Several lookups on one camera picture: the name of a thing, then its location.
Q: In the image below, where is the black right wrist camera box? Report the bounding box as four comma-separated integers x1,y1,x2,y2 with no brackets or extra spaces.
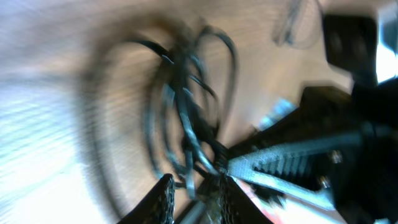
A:
323,14,377,86

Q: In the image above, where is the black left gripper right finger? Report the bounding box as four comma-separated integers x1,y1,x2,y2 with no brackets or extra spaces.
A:
219,175,272,224

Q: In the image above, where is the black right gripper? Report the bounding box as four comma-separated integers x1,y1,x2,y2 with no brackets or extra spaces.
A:
228,79,397,223

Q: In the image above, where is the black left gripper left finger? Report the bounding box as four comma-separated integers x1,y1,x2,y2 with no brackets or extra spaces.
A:
118,174,175,224

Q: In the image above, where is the thick black usb cable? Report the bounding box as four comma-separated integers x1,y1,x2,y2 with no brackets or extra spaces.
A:
130,24,240,200

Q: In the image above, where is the thin black usb cable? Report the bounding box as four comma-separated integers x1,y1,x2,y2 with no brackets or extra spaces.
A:
272,0,324,50

